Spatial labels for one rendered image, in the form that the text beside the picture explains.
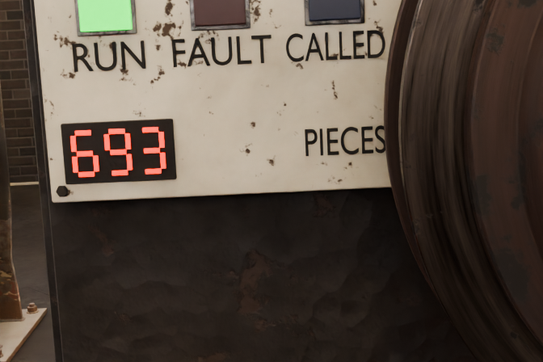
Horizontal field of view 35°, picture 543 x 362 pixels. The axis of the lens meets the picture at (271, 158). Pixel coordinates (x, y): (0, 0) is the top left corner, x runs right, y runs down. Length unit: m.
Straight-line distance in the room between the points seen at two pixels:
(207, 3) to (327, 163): 0.14
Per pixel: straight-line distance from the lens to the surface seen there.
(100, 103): 0.62
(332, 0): 0.60
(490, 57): 0.47
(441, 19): 0.48
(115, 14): 0.61
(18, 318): 3.66
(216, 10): 0.60
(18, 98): 6.88
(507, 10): 0.47
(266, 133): 0.61
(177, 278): 0.66
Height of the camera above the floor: 1.18
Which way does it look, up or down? 9 degrees down
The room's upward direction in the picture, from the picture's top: 3 degrees counter-clockwise
